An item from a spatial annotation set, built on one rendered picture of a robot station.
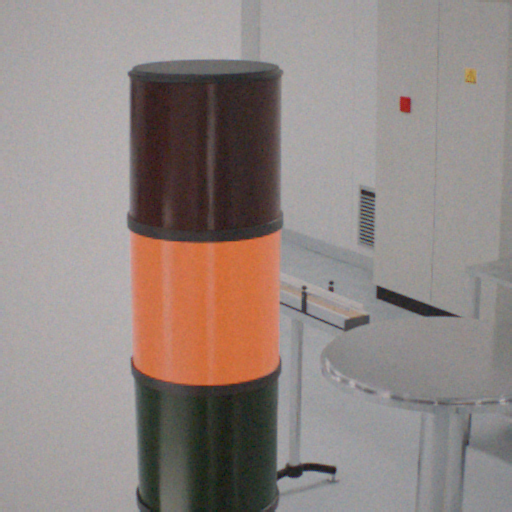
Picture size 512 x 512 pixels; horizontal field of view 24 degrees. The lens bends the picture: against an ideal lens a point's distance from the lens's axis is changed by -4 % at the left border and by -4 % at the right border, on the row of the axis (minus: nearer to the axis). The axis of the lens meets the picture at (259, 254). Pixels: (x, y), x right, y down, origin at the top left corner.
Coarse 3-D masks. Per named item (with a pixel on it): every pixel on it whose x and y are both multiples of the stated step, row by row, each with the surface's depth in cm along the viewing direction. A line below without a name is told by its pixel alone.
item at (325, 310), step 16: (288, 288) 525; (304, 288) 503; (320, 288) 512; (288, 304) 516; (304, 304) 505; (320, 304) 503; (336, 304) 493; (352, 304) 495; (304, 320) 508; (320, 320) 499; (336, 320) 490; (352, 320) 487; (368, 320) 492; (336, 336) 491
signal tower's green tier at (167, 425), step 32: (160, 416) 40; (192, 416) 40; (224, 416) 40; (256, 416) 41; (160, 448) 41; (192, 448) 40; (224, 448) 40; (256, 448) 41; (160, 480) 41; (192, 480) 40; (224, 480) 41; (256, 480) 41
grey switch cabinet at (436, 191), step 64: (384, 0) 782; (448, 0) 732; (384, 64) 792; (448, 64) 740; (384, 128) 802; (448, 128) 749; (384, 192) 812; (448, 192) 758; (384, 256) 821; (448, 256) 766
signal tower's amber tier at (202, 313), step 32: (160, 256) 39; (192, 256) 39; (224, 256) 39; (256, 256) 39; (160, 288) 39; (192, 288) 39; (224, 288) 39; (256, 288) 39; (160, 320) 39; (192, 320) 39; (224, 320) 39; (256, 320) 40; (160, 352) 40; (192, 352) 39; (224, 352) 39; (256, 352) 40; (192, 384) 40
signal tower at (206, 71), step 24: (144, 72) 38; (168, 72) 38; (192, 72) 38; (216, 72) 38; (240, 72) 38; (264, 72) 38; (168, 240) 38; (192, 240) 38; (216, 240) 38; (144, 384) 40; (168, 384) 40; (240, 384) 40; (264, 384) 40
